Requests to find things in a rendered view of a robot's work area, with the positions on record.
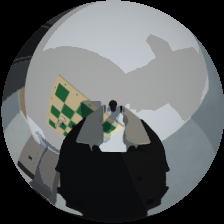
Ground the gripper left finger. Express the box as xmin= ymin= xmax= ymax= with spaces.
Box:
xmin=55 ymin=105 xmax=106 ymax=172

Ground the green and cream checkered board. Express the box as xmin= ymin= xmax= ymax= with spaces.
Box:
xmin=47 ymin=74 xmax=124 ymax=140

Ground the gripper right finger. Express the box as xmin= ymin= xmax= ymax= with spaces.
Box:
xmin=120 ymin=105 xmax=170 ymax=172

